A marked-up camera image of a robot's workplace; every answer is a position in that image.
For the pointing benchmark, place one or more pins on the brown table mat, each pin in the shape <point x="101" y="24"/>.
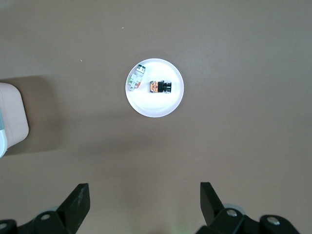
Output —
<point x="231" y="146"/>

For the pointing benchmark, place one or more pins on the pink round plate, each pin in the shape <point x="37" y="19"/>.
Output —
<point x="156" y="104"/>

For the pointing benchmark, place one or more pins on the orange and black switch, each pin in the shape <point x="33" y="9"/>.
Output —
<point x="157" y="87"/>

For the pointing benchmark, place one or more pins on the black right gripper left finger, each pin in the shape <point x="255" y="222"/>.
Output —
<point x="73" y="209"/>

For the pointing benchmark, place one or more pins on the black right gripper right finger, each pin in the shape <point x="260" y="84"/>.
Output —
<point x="212" y="209"/>

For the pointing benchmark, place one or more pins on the green and white switch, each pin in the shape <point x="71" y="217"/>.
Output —
<point x="135" y="79"/>

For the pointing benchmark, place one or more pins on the white lidded storage box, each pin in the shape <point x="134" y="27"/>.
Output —
<point x="12" y="114"/>

